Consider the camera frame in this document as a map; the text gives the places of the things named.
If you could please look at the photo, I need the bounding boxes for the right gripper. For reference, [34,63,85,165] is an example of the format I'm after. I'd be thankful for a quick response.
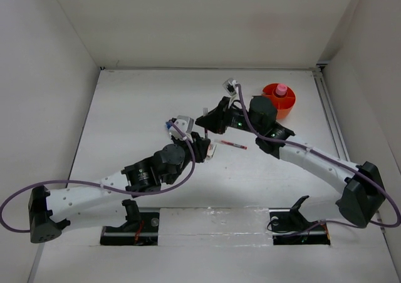
[195,96,263,135]

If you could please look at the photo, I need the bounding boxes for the pink capped glue stick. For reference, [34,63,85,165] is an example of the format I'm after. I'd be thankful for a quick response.
[274,83,288,98]

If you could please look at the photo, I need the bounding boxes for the orange gel pen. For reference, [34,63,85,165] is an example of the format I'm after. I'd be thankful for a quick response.
[202,108,209,138]

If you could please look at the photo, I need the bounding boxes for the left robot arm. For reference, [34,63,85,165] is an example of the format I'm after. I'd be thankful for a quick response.
[28,132,211,244]

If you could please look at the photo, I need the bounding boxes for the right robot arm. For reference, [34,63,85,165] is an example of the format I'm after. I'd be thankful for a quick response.
[195,96,385,228]

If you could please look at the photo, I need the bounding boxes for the red gel pen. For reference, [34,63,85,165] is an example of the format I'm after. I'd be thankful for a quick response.
[214,139,247,150]

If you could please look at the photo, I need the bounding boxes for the orange round organizer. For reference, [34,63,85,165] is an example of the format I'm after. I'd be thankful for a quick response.
[262,83,296,120]

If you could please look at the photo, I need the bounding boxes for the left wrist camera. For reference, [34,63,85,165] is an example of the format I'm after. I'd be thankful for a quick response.
[168,115,194,138]

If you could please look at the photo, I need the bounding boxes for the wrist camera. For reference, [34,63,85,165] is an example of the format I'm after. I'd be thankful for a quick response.
[168,115,194,138]
[222,78,238,96]

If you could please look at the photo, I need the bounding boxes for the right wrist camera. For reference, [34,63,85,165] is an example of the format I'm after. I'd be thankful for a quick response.
[222,78,238,96]

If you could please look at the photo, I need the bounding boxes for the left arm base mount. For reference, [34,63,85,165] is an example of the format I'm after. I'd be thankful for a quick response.
[100,200,160,247]

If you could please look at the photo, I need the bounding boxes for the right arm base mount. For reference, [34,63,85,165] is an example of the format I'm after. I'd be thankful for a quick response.
[266,195,331,245]

